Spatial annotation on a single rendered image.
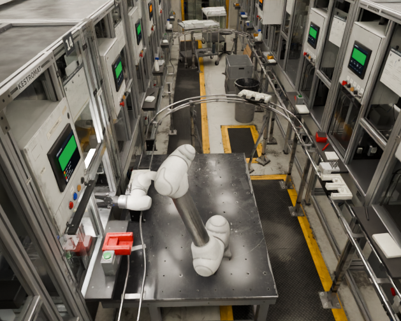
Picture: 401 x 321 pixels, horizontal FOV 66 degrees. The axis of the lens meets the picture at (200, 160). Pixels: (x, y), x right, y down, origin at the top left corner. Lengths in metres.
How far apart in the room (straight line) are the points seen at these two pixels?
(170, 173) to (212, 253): 0.58
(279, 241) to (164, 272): 1.42
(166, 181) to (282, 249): 1.85
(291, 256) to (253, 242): 0.90
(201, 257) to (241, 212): 0.70
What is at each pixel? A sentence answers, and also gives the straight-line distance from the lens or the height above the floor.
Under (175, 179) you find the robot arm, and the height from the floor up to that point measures 1.45.
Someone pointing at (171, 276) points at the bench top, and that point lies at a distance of 2.08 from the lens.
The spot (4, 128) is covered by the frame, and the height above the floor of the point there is 1.94.
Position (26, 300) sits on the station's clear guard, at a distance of 1.36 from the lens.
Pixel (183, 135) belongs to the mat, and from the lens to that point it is 4.61.
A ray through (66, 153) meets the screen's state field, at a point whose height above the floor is 1.66.
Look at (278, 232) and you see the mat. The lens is 3.25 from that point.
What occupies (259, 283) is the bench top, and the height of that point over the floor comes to 0.68.
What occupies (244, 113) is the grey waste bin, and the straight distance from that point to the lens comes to 4.87.
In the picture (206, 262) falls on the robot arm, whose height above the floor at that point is 0.91.
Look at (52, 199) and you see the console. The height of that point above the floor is 1.56.
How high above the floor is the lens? 2.41
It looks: 36 degrees down
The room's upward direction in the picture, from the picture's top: 1 degrees counter-clockwise
